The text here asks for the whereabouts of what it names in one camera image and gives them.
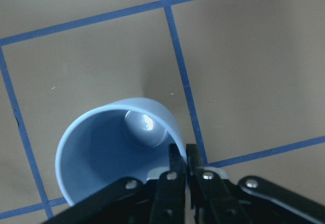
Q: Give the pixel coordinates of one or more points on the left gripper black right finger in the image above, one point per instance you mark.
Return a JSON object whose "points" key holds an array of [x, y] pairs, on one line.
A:
{"points": [[209, 195]]}

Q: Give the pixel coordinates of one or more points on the light blue plastic cup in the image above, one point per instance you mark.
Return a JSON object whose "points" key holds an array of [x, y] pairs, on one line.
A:
{"points": [[126, 138]]}

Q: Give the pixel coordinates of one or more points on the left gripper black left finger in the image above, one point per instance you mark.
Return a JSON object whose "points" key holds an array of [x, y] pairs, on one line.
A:
{"points": [[168, 205]]}

